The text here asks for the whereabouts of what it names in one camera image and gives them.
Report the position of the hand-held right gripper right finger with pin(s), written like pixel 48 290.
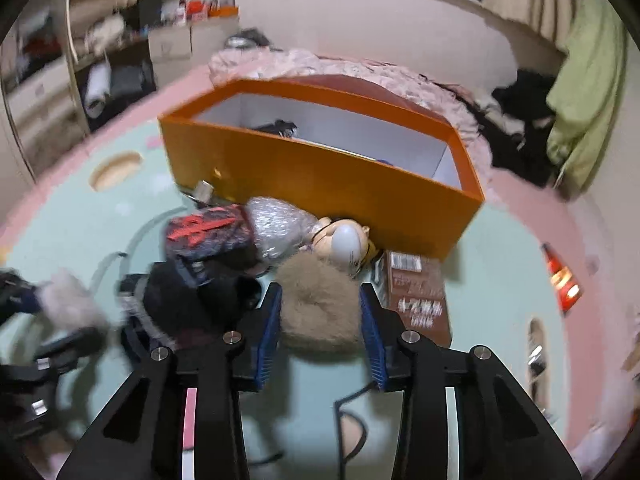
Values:
pixel 375 345

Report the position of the white cloth heap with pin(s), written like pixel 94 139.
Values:
pixel 105 30

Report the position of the white curved headboard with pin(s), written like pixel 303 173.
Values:
pixel 400 20

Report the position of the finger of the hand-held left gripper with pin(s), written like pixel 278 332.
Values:
pixel 70 346
pixel 15 295

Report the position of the bubble wrap packet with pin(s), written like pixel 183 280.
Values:
pixel 280 225

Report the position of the black clothes pile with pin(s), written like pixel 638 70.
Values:
pixel 520 150

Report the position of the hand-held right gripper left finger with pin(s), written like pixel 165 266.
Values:
pixel 267 335

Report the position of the red container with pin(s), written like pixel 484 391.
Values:
pixel 196 10

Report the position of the beige fluffy pompom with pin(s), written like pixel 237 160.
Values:
pixel 320 305

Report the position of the dark bag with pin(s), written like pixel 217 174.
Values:
pixel 130 82

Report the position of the small orange box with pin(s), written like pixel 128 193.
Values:
pixel 222 12

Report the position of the white desk shelf unit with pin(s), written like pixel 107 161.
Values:
pixel 40 95

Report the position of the brown labelled carton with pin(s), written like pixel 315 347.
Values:
pixel 420 285

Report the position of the white fluffy pompom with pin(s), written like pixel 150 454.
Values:
pixel 70 297

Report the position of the black red patterned pouch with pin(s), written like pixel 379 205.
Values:
pixel 210 230

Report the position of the orange cardboard box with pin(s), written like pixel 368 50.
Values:
pixel 300 180

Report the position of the grey coiled object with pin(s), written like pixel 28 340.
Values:
pixel 245 39

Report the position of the black lace garment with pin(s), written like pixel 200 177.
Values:
pixel 210 300

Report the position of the pink floral comforter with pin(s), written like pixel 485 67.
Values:
pixel 280 62

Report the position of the silver metal trinket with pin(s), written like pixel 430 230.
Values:
pixel 203 191

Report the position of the smartphone with lit screen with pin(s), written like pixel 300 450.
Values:
pixel 562 280

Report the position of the white nightstand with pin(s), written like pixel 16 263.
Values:
pixel 170 45

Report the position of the cream doll figure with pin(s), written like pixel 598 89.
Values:
pixel 345 242

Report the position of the black white trinket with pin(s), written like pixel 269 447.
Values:
pixel 536 360

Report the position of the white paper roll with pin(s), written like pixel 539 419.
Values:
pixel 97 90

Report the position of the light green hanging garment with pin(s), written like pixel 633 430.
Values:
pixel 585 110

